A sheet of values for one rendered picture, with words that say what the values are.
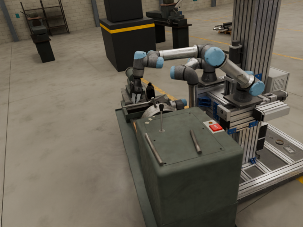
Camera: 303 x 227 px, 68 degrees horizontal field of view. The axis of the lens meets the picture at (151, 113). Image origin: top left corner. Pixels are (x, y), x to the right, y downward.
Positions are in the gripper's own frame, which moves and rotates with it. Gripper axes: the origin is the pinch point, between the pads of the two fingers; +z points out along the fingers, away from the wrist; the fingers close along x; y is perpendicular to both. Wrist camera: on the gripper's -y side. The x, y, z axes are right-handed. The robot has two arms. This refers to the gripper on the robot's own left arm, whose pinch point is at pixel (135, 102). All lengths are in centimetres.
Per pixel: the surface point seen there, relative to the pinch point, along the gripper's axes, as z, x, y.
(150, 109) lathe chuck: 8.3, -14.5, 6.6
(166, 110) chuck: 5.0, -24.1, -1.4
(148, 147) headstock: 9.0, -0.2, -41.1
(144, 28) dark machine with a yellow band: -2, -120, 479
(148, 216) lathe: 79, -13, -33
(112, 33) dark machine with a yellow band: 20, -37, 472
